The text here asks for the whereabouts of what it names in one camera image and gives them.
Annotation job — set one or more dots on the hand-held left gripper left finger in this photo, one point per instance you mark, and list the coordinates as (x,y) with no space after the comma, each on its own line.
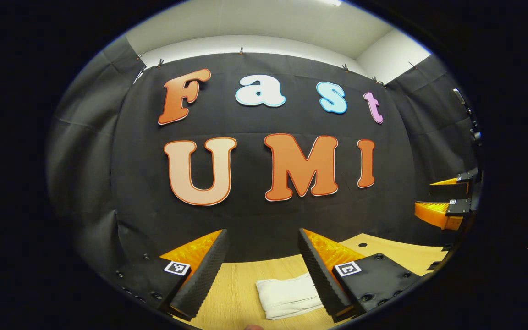
(206,270)

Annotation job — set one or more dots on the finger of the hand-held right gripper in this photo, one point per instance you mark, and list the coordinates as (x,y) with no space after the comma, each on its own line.
(465,178)
(460,207)

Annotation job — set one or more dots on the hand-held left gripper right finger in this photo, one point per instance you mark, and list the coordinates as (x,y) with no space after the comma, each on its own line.
(320,275)

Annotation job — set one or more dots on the black metal stand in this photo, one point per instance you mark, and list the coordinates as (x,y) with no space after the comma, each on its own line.
(468,112)

